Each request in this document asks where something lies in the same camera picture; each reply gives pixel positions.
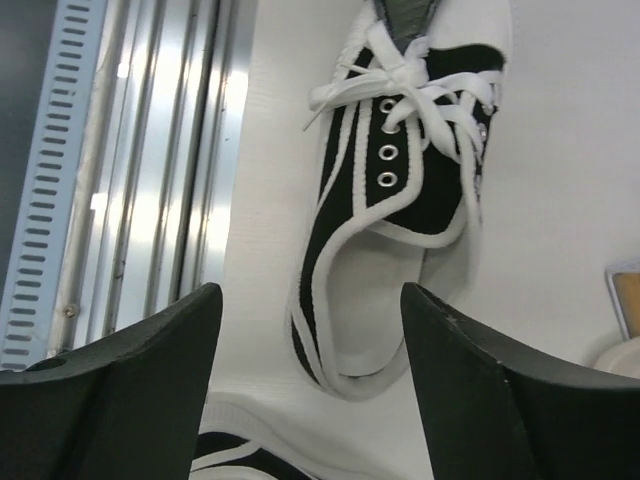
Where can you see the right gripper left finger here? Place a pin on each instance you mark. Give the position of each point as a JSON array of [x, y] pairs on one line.
[[127, 406]]

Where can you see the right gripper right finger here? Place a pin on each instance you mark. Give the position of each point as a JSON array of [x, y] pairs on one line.
[[492, 407]]

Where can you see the black white sneaker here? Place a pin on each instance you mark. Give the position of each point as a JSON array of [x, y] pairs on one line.
[[240, 440], [405, 125]]

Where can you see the white wire wooden shoe shelf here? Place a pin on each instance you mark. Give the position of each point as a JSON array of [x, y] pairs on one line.
[[623, 283]]

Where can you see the aluminium mounting rail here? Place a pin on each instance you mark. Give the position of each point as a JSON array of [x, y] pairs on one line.
[[151, 211]]

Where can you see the perforated cable duct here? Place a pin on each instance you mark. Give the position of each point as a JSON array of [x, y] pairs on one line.
[[33, 274]]

